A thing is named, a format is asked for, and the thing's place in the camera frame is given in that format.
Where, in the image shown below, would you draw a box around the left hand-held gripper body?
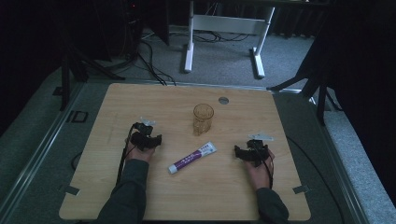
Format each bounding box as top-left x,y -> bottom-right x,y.
130,117 -> 156,152

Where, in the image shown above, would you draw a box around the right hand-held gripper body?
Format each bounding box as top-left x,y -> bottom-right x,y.
247,133 -> 275,168

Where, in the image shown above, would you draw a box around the purple and white toothpaste tube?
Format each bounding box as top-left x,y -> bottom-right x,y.
167,141 -> 218,175

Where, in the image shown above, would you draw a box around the amber glass cup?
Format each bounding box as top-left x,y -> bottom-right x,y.
192,103 -> 215,137

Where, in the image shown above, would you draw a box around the person's left hand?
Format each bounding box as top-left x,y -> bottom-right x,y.
124,139 -> 156,163

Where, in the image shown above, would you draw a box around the person's right hand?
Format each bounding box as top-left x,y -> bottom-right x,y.
244,148 -> 276,191

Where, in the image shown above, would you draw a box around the grey tape strip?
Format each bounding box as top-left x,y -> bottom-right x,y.
58,184 -> 81,197
292,185 -> 311,195

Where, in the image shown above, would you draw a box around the black metal stand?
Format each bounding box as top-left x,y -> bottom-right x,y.
51,31 -> 126,112
266,55 -> 344,127

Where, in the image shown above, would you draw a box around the black computer tower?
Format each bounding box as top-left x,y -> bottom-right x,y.
120,0 -> 145,61

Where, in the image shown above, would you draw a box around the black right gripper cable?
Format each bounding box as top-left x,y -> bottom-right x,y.
261,151 -> 276,189

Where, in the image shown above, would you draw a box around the thin black cable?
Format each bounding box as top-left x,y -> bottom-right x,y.
70,151 -> 84,171
285,135 -> 347,224

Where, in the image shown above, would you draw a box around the black rectangular floor bracket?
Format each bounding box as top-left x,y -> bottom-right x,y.
65,109 -> 89,124

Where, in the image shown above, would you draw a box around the black floor cables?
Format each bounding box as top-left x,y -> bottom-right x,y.
106,29 -> 251,87

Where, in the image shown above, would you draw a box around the white desk frame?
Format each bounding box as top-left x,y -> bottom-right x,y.
183,0 -> 276,79

